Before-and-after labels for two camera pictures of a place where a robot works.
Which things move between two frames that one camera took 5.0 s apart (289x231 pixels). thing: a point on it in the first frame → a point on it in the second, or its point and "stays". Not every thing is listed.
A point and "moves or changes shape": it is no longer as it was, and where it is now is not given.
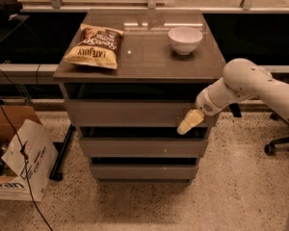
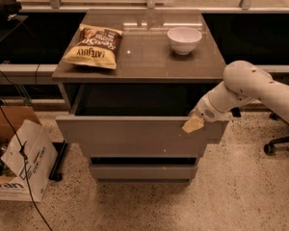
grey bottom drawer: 142,173 stays
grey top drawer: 135,113 moves or changes shape
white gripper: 206,104 → 204,111
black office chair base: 270,148 stays
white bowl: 185,39 stays
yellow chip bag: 95,46 stays
